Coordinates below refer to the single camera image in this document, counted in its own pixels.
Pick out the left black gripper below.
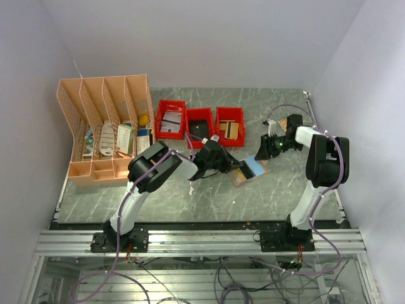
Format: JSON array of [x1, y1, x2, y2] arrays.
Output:
[[206, 147, 244, 175]]

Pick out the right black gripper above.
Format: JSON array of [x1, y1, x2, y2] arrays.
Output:
[[254, 132, 302, 160]]

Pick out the gold VIP card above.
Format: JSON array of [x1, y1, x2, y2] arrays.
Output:
[[232, 168, 248, 185]]

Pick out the brown leather card holder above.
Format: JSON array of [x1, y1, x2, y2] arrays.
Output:
[[229, 156, 268, 187]]

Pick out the black VIP card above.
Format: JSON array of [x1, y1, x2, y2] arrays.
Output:
[[239, 161, 255, 179]]

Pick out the gold cards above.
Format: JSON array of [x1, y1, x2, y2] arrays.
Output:
[[219, 120, 239, 140]]

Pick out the red plastic bin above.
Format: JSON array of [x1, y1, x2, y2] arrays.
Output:
[[215, 107, 246, 148], [185, 108, 215, 149], [155, 99, 186, 140]]

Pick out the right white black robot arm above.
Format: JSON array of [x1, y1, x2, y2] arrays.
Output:
[[255, 114, 349, 252]]

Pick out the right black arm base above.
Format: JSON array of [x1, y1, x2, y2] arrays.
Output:
[[254, 224, 315, 252]]

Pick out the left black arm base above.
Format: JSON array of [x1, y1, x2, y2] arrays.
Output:
[[90, 221, 149, 253]]

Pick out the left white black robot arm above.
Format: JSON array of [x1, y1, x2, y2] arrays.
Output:
[[99, 139, 246, 252]]

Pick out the white black cards stack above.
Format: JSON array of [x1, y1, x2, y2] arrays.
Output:
[[160, 111, 182, 133]]

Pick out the orange spiral notepad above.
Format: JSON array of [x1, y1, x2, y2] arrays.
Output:
[[278, 117, 287, 132]]

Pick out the yellow round object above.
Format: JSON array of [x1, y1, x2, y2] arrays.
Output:
[[138, 115, 150, 127]]

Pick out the white green box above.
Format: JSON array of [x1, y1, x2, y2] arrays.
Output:
[[116, 124, 134, 155]]

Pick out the white oval package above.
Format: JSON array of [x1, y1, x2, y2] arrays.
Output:
[[99, 120, 115, 158]]

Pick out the pink mesh desk organizer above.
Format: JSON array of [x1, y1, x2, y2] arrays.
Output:
[[57, 75, 155, 186]]

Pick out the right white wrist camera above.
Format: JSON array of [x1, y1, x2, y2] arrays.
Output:
[[262, 119, 278, 137]]

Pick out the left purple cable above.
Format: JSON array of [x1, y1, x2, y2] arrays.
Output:
[[68, 132, 209, 304]]

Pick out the aluminium frame rails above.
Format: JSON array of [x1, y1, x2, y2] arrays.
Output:
[[19, 220, 383, 303]]

